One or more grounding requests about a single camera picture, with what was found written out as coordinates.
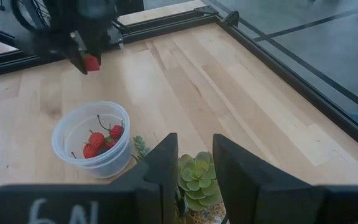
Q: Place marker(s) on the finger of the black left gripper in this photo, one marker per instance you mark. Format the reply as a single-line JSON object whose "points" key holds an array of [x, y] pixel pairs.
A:
{"points": [[96, 43], [80, 62]]}

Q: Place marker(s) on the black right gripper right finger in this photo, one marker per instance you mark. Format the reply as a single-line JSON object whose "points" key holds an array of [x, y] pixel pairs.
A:
{"points": [[253, 193]]}

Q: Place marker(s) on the dark red cherry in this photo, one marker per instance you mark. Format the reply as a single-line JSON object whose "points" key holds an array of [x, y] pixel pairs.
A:
{"points": [[116, 131]]}

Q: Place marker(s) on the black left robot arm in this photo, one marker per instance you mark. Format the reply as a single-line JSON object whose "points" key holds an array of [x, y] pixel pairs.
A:
{"points": [[42, 40]]}

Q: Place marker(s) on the red strawberry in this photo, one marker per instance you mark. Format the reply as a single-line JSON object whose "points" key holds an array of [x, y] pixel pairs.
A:
{"points": [[110, 142], [96, 139], [90, 151], [91, 63]]}

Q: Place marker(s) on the potted succulent plant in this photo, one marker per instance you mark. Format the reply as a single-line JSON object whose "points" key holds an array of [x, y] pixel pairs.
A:
{"points": [[197, 183]]}

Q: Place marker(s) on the clear plastic tupperware container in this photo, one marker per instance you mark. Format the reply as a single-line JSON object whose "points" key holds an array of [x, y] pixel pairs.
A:
{"points": [[76, 124]]}

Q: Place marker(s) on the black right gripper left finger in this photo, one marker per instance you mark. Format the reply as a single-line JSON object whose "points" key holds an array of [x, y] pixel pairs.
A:
{"points": [[157, 186]]}

